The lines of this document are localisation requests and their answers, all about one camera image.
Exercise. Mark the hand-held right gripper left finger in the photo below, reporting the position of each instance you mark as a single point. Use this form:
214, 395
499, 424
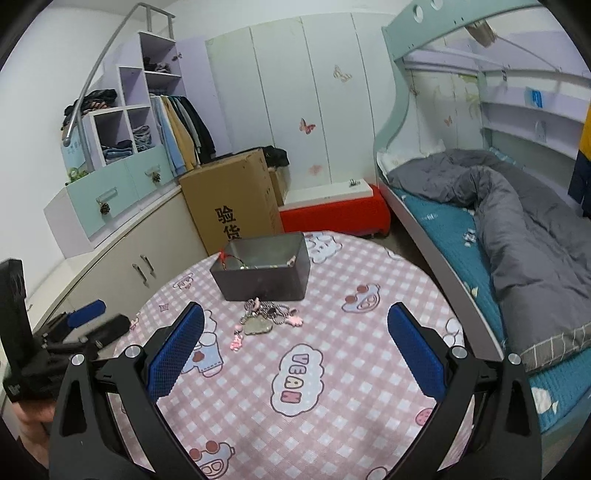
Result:
178, 350

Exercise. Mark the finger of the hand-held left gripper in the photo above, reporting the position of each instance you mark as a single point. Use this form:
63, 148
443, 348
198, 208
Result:
87, 310
111, 328

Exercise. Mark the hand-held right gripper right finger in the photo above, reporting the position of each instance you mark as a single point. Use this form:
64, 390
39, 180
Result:
415, 350

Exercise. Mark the pink charm pendant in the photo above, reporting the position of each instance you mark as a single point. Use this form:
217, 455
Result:
236, 341

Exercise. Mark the grey metal box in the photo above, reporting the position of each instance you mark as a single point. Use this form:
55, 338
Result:
263, 284

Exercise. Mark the person's left hand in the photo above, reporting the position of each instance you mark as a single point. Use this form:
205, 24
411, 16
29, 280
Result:
34, 424

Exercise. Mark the low white cabinet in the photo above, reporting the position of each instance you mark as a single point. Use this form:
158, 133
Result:
115, 258

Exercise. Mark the teal drawer unit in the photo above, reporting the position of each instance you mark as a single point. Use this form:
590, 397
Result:
92, 203

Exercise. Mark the pink checkered round table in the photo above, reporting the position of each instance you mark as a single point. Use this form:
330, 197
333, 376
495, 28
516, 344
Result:
323, 415

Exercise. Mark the teal bedsheet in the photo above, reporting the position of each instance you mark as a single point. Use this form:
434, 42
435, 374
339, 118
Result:
443, 230

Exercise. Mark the green plant decoration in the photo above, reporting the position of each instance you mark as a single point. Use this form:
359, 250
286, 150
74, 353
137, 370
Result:
77, 174

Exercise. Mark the grey duvet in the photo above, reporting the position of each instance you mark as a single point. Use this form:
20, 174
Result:
531, 254

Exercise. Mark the red storage bench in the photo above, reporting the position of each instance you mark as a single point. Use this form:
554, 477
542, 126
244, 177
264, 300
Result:
332, 214

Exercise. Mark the folded jeans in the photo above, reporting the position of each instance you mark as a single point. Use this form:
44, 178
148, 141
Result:
117, 151

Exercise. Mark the tall cardboard box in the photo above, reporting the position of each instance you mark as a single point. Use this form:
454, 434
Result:
231, 194

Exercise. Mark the folded grey clothes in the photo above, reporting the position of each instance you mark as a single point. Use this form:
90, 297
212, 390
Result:
142, 137

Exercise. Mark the white board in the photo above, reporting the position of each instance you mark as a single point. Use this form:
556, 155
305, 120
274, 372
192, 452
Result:
323, 194

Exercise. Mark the light blue hanging shirt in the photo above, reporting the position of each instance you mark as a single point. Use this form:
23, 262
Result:
168, 143

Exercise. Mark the yellow hanging coat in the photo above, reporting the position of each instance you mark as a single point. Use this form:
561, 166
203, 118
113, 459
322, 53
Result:
184, 138

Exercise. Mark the pile of dark clothes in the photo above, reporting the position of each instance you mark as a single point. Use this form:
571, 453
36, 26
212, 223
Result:
92, 104

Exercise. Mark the black hanging jacket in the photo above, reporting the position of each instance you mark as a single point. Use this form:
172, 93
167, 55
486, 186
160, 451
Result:
201, 134

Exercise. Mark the black bag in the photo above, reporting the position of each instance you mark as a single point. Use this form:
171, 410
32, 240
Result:
277, 157

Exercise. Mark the purple stair shelf unit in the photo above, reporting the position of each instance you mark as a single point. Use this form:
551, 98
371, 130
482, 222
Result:
134, 83

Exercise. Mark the grey metal handrail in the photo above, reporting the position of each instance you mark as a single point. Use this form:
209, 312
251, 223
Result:
92, 78

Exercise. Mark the yellow and navy jacket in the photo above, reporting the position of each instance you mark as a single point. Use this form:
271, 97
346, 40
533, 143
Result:
582, 175

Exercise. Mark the dark clothes in cubby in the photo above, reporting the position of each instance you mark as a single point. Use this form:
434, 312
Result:
159, 65

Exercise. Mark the white wardrobe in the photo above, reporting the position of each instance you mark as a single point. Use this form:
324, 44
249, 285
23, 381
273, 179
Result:
286, 92

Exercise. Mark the brown cardboard piece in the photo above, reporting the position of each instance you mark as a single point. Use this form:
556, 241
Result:
482, 31

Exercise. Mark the butterfly wall sticker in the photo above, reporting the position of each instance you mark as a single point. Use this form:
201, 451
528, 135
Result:
341, 74
305, 125

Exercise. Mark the teal bunk bed frame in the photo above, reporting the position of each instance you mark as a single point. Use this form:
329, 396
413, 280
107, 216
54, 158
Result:
397, 92

